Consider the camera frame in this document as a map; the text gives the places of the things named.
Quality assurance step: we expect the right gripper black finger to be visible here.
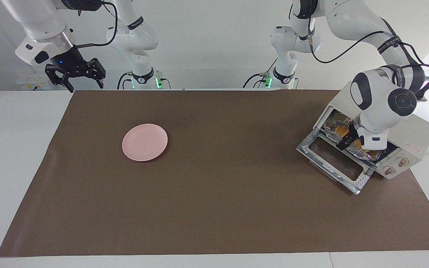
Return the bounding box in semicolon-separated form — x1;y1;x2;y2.
45;65;74;93
88;58;106;89

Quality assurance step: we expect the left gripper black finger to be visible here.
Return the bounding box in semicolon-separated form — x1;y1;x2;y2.
336;135;353;151

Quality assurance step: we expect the sliced orange yellow bread loaf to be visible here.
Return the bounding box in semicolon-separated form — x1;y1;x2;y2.
332;122;382;157

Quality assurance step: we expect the crinkled aluminium foil tray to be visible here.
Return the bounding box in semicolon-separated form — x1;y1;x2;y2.
321;112;390;161

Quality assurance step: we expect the cream white toaster oven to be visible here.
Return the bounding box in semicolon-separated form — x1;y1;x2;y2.
313;89;429;180

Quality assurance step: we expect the white power socket box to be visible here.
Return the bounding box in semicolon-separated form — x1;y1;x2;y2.
16;73;50;91

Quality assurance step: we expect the pink round plate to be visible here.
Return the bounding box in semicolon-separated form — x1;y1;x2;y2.
122;124;168;162

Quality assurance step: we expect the brown paper table mat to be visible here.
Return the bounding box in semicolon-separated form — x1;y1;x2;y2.
0;89;429;257

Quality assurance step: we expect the black right base cable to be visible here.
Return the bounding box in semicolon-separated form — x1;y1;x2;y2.
117;72;133;90

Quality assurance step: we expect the black base cable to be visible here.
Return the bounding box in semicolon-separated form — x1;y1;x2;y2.
117;72;133;90
243;56;279;89

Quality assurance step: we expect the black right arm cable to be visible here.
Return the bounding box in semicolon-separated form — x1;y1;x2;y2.
74;0;120;49

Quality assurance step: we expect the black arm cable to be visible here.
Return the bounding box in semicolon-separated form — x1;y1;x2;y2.
308;22;429;69
74;0;120;49

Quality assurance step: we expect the glass oven door metal frame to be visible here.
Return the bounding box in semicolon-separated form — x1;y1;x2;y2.
296;133;376;195

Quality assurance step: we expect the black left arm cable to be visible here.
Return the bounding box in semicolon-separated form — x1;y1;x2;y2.
308;22;429;69

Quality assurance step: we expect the black left base cable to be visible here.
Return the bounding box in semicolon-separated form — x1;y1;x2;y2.
243;56;279;89

